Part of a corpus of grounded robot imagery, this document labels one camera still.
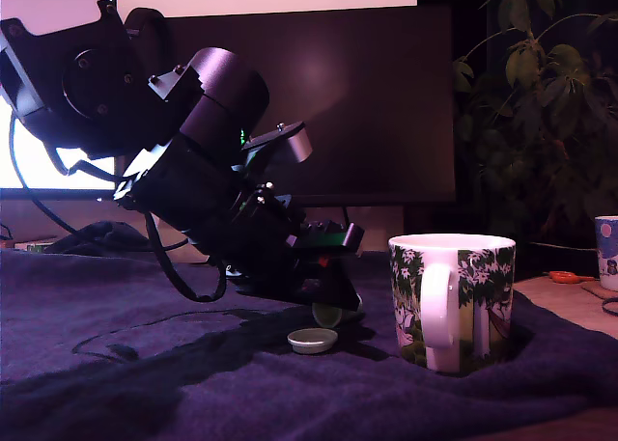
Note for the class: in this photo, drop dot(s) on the cork coaster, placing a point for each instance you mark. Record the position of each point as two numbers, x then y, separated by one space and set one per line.
596 289

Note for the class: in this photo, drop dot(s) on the blue and white mug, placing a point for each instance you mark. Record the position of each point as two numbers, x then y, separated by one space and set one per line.
608 253

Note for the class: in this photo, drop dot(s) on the pale green capsule lid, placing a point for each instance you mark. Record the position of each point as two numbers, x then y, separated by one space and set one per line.
313 340

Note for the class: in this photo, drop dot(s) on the orange scissors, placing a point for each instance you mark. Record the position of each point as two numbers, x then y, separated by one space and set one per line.
562 277

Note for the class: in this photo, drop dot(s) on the small green white box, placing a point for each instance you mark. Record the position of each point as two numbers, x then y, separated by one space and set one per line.
36 247

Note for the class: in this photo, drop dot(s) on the dark black computer monitor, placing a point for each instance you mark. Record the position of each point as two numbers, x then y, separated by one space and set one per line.
386 122

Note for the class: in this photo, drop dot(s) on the black headphones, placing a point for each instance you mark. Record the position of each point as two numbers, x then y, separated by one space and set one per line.
149 26

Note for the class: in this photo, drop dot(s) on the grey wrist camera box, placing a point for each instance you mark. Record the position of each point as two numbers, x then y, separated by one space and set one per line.
299 144

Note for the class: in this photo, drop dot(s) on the green houseplant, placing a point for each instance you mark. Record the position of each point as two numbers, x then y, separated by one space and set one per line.
526 69

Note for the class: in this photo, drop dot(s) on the white mug with tree print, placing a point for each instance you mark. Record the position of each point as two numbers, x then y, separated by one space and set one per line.
483 291

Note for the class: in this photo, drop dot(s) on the dark blue cloth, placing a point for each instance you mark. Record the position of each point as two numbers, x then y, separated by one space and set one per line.
145 364

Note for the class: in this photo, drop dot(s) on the lit white computer monitor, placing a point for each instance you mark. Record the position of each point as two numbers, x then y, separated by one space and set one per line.
34 166

